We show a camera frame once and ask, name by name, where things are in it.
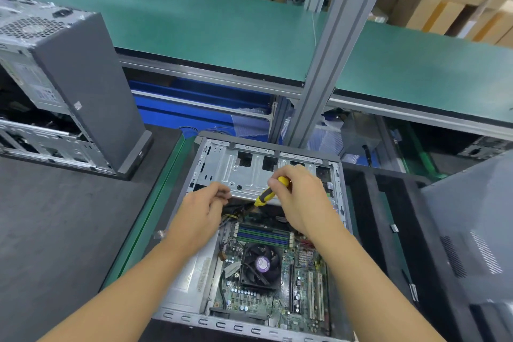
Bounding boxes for person's left hand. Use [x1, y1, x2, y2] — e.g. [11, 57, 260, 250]
[164, 181, 232, 254]

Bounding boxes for person's right hand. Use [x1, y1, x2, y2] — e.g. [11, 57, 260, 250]
[266, 164, 346, 243]

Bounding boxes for yellow black handled screwdriver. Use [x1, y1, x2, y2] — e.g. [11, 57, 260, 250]
[253, 176, 292, 208]

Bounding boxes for dark grey computer case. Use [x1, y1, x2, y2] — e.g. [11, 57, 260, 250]
[151, 131, 357, 342]

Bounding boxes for black CPU fan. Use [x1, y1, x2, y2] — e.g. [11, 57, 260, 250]
[239, 240, 283, 289]

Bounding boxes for green motherboard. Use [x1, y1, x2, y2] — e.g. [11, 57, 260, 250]
[210, 209, 331, 335]

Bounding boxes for grey case side panel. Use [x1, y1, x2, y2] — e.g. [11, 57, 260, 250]
[421, 149, 513, 307]

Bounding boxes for silver computer case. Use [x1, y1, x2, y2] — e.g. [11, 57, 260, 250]
[0, 0, 153, 180]

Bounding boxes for distant computer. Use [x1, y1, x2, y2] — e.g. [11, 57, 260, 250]
[458, 136, 513, 161]

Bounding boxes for person's right forearm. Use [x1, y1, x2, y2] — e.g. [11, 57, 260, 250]
[313, 221, 446, 342]

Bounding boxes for person's left forearm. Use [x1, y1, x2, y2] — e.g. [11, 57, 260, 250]
[40, 234, 211, 342]

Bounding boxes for silver power supply unit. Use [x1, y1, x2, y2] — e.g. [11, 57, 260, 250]
[164, 242, 221, 310]

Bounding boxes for clear plastic bag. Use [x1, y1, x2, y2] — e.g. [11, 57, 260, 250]
[308, 113, 354, 158]

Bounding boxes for blue plastic crate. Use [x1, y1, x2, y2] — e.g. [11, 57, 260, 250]
[128, 77, 274, 140]

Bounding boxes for black divided foam tray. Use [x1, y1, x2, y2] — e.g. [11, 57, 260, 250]
[340, 163, 513, 342]

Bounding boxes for long green workbench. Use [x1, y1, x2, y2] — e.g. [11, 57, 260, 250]
[0, 0, 513, 140]

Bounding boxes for thick aluminium frame post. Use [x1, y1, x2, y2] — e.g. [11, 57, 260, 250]
[281, 0, 399, 148]

